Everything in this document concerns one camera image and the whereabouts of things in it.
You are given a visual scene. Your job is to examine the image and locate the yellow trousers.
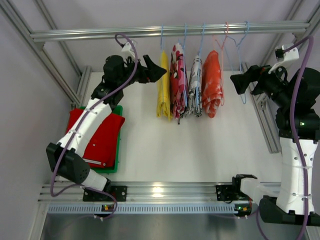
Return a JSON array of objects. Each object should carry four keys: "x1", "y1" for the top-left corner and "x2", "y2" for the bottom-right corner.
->
[{"x1": 156, "y1": 50, "x2": 173, "y2": 122}]

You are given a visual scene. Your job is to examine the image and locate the red trousers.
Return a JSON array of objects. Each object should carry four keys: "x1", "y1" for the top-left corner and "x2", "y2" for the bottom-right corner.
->
[{"x1": 65, "y1": 107, "x2": 126, "y2": 169}]

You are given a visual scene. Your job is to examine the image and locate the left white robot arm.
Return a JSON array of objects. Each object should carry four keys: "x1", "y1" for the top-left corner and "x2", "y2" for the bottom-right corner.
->
[{"x1": 46, "y1": 55, "x2": 167, "y2": 194}]

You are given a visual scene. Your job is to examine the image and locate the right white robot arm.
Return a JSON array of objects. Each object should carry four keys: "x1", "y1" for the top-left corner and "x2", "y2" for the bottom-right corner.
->
[{"x1": 230, "y1": 65, "x2": 320, "y2": 227}]

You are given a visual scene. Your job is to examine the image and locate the pink floral trousers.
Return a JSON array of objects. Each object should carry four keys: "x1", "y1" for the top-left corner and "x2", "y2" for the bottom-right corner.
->
[{"x1": 169, "y1": 43, "x2": 188, "y2": 124}]

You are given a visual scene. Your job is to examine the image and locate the orange trousers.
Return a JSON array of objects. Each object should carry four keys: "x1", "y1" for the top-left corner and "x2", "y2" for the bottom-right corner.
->
[{"x1": 201, "y1": 50, "x2": 224, "y2": 118}]

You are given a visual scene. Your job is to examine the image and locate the newspaper print trousers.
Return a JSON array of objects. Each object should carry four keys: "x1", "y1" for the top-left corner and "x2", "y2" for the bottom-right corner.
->
[{"x1": 187, "y1": 55, "x2": 203, "y2": 117}]

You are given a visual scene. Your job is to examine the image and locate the green plastic tray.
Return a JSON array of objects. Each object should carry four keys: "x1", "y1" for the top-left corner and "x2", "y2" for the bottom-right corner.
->
[{"x1": 77, "y1": 104, "x2": 124, "y2": 175}]

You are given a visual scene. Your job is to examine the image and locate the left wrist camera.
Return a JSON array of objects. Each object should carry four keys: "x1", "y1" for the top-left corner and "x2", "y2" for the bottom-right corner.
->
[{"x1": 121, "y1": 41, "x2": 136, "y2": 61}]

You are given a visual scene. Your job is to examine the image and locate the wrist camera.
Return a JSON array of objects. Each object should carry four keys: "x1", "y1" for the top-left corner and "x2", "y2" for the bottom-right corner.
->
[
  {"x1": 121, "y1": 41, "x2": 136, "y2": 61},
  {"x1": 268, "y1": 43, "x2": 300, "y2": 74}
]

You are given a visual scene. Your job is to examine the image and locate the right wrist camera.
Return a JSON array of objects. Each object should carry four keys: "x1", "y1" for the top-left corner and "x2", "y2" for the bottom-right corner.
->
[{"x1": 268, "y1": 43, "x2": 300, "y2": 74}]

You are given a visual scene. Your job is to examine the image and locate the pink wire hanger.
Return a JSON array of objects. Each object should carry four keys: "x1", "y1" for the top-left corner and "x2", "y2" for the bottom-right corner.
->
[{"x1": 212, "y1": 21, "x2": 229, "y2": 106}]

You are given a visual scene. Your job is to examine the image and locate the aluminium hanging rail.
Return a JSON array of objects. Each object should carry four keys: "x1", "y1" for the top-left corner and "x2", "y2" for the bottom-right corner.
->
[{"x1": 30, "y1": 20, "x2": 310, "y2": 43}]

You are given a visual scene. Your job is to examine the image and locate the right aluminium frame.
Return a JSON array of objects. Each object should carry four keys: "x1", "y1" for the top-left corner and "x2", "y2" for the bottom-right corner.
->
[{"x1": 250, "y1": 0, "x2": 320, "y2": 154}]

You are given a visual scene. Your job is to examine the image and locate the aluminium frame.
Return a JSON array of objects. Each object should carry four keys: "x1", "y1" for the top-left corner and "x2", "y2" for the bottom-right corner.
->
[
  {"x1": 0, "y1": 0, "x2": 92, "y2": 107},
  {"x1": 250, "y1": 0, "x2": 320, "y2": 154}
]

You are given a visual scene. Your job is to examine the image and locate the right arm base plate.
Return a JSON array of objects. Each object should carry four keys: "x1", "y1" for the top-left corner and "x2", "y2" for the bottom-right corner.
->
[{"x1": 215, "y1": 184, "x2": 249, "y2": 203}]

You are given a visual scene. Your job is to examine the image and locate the front aluminium rail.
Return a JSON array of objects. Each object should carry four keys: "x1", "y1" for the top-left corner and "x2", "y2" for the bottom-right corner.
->
[{"x1": 38, "y1": 181, "x2": 231, "y2": 204}]

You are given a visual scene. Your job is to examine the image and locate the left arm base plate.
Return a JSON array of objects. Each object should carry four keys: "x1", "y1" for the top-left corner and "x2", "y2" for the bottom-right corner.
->
[{"x1": 82, "y1": 185, "x2": 127, "y2": 202}]

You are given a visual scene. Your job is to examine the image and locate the left aluminium frame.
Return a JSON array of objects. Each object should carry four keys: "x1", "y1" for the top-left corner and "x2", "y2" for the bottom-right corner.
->
[{"x1": 0, "y1": 0, "x2": 92, "y2": 107}]

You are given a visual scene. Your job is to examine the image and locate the slotted cable duct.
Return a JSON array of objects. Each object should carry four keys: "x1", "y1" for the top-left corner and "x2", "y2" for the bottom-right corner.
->
[{"x1": 47, "y1": 202, "x2": 250, "y2": 214}]

